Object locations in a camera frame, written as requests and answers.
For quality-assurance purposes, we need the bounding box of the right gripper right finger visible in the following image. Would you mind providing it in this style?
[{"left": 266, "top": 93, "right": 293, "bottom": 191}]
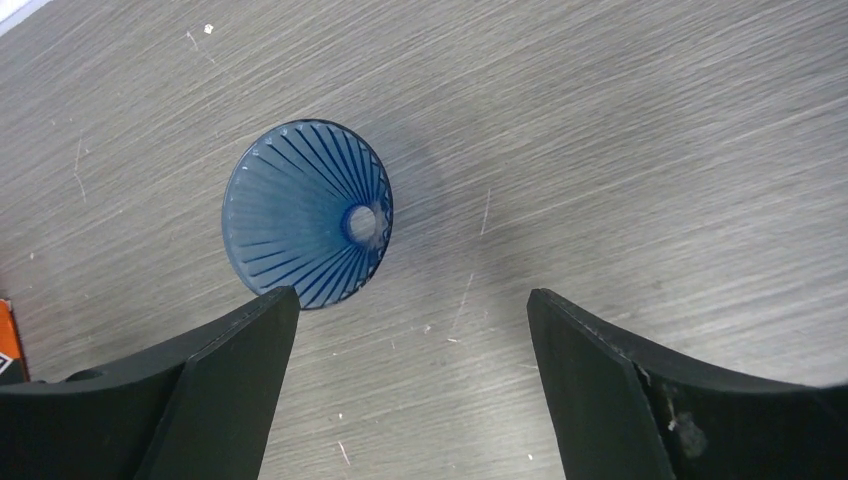
[{"left": 527, "top": 289, "right": 847, "bottom": 479}]

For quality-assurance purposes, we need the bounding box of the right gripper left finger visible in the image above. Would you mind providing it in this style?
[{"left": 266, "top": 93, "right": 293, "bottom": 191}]
[{"left": 1, "top": 287, "right": 300, "bottom": 479}]

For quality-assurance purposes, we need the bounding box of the orange coffee filter box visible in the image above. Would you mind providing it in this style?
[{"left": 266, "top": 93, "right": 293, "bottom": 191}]
[{"left": 0, "top": 299, "right": 30, "bottom": 386}]

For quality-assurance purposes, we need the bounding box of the blue glass dripper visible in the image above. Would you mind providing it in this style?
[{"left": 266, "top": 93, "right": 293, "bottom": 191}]
[{"left": 221, "top": 119, "right": 394, "bottom": 310}]

